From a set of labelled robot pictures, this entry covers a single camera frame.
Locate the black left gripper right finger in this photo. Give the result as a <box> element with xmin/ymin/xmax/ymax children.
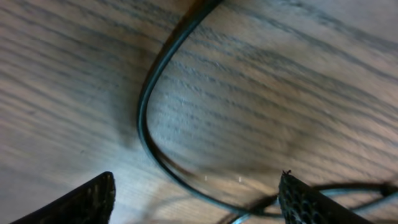
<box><xmin>278</xmin><ymin>171</ymin><xmax>371</xmax><ymax>224</ymax></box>

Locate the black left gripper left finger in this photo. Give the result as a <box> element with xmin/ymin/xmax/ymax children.
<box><xmin>11</xmin><ymin>171</ymin><xmax>116</xmax><ymax>224</ymax></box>

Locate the black USB cable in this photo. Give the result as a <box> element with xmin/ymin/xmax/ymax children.
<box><xmin>136</xmin><ymin>0</ymin><xmax>398</xmax><ymax>224</ymax></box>

